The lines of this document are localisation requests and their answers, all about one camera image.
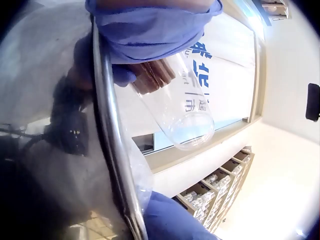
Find large shiny steel container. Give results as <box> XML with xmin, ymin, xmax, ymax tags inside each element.
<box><xmin>0</xmin><ymin>5</ymin><xmax>148</xmax><ymax>240</ymax></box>

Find person's left hand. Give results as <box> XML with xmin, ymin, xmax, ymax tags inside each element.
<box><xmin>84</xmin><ymin>0</ymin><xmax>224</xmax><ymax>88</ymax></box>

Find person's right hand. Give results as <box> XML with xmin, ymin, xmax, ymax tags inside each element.
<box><xmin>143</xmin><ymin>191</ymin><xmax>216</xmax><ymax>240</ymax></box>

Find full wooden compartment shelf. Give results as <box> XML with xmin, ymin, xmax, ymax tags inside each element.
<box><xmin>175</xmin><ymin>147</ymin><xmax>256</xmax><ymax>233</ymax></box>

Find black wall box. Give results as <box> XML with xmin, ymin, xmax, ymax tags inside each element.
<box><xmin>305</xmin><ymin>82</ymin><xmax>320</xmax><ymax>122</ymax></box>

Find clear plastic bag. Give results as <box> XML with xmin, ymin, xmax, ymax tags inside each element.
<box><xmin>129</xmin><ymin>142</ymin><xmax>156</xmax><ymax>220</ymax></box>

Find wall shelf with boxes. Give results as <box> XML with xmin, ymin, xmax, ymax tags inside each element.
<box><xmin>260</xmin><ymin>0</ymin><xmax>293</xmax><ymax>26</ymax></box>

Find brown cardboard cup sleeve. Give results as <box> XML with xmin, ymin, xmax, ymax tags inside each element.
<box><xmin>131</xmin><ymin>59</ymin><xmax>177</xmax><ymax>96</ymax></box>

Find clear plastic cup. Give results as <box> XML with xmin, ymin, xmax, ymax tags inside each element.
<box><xmin>130</xmin><ymin>51</ymin><xmax>215</xmax><ymax>152</ymax></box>

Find window with blue lettering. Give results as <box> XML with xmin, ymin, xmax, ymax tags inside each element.
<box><xmin>131</xmin><ymin>0</ymin><xmax>266</xmax><ymax>156</ymax></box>

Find person's left fingers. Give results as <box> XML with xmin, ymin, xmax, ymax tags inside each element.
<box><xmin>111</xmin><ymin>64</ymin><xmax>137</xmax><ymax>88</ymax></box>

